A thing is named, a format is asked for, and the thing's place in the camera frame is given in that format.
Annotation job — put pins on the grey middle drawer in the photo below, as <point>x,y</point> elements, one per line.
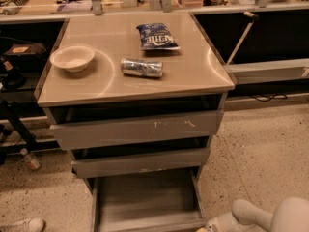
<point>142,163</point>

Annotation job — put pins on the white sneaker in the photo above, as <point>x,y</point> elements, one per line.
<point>35,224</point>

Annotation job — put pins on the plastic water bottle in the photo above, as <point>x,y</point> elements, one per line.
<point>30,159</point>

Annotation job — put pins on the black bag under bench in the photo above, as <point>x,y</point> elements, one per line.
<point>28,57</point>

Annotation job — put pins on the white bowl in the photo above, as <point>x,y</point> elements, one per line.
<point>72,58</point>

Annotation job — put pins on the grey drawer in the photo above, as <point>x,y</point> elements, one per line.
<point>142,163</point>
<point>137,130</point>
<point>162,201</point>

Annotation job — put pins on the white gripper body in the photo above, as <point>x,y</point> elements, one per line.
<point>221,224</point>

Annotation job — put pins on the grey drawer cabinet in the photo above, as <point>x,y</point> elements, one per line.
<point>193,79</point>

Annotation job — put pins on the silver crushed can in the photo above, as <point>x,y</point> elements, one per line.
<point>137,67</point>

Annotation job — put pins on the grey bottom drawer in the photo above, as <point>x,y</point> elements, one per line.
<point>162,201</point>

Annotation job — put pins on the white stick with black tip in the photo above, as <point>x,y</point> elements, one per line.
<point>253,18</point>

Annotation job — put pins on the blue chip bag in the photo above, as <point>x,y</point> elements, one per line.
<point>156,36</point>

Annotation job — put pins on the grey top drawer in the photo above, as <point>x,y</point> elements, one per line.
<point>137,130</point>

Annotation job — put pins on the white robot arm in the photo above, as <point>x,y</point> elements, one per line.
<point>291,215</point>

